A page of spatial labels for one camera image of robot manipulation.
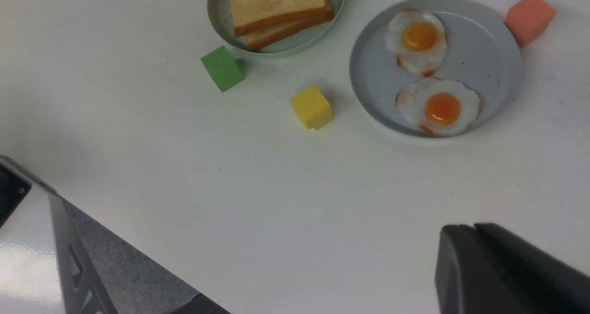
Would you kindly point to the grey metal table frame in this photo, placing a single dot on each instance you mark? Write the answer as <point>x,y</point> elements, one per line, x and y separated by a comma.
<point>55,259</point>

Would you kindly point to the grey blue egg plate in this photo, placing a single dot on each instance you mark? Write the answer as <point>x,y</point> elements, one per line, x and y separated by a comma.
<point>482,55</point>

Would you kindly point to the fried egg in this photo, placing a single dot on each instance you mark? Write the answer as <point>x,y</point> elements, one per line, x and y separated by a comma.
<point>439,107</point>
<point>418,42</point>

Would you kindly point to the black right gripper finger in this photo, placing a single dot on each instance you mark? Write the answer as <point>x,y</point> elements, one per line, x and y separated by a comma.
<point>486,269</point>

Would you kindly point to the toast slice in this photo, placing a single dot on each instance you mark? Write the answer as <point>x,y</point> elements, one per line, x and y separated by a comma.
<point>249,16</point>
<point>265,37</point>

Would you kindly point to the orange foam cube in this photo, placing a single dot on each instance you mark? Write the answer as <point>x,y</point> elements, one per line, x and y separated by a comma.
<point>528,19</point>

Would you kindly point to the green foam cube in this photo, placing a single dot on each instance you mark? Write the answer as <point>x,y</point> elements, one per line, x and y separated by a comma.
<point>222,68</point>

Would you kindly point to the mint green plate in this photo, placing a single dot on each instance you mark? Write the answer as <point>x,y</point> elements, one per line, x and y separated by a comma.
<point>220,18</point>

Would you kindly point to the front fried egg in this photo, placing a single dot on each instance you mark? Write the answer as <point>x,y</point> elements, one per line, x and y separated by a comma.
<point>439,107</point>

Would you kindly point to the back fried egg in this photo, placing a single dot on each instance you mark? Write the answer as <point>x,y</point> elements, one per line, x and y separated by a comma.
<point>418,42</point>

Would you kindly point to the yellow foam cube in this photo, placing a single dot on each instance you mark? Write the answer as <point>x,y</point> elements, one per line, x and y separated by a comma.
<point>312,108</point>

